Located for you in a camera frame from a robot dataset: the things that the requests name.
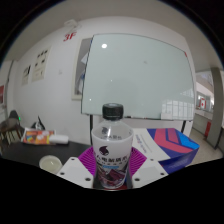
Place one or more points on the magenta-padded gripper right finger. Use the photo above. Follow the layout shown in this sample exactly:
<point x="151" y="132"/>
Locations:
<point x="150" y="170"/>

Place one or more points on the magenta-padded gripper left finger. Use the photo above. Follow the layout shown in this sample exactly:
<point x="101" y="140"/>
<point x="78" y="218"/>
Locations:
<point x="75" y="170"/>

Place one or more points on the clear black-capped drink bottle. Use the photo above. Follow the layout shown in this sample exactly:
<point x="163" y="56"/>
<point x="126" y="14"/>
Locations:
<point x="111" y="143"/>

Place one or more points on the blue and white cardboard box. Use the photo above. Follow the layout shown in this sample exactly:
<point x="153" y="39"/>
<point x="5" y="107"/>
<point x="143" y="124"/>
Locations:
<point x="170" y="146"/>

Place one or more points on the small white box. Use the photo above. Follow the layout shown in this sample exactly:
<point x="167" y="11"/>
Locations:
<point x="59" y="139"/>

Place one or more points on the colourful printed book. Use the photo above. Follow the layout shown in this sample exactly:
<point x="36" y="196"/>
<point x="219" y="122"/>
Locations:
<point x="37" y="136"/>

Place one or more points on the black chair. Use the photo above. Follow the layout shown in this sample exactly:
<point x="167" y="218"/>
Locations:
<point x="39" y="125"/>

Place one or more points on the red and white flag sign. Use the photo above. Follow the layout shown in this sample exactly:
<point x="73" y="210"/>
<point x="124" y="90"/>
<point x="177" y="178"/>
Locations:
<point x="202" y="103"/>

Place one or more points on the grey pin board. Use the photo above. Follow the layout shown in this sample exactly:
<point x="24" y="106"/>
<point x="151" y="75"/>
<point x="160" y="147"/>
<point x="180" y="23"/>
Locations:
<point x="77" y="80"/>

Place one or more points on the whiteboard on stand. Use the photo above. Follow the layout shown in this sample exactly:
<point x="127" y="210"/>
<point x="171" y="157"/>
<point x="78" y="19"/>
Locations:
<point x="140" y="76"/>

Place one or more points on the red floor number sign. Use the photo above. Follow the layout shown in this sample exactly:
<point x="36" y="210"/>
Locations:
<point x="70" y="36"/>

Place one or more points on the small white wall poster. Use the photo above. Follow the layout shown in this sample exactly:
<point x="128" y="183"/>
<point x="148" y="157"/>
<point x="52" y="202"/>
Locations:
<point x="26" y="75"/>

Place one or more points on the large white wall poster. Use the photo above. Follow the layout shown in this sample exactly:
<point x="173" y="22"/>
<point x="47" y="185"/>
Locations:
<point x="40" y="65"/>

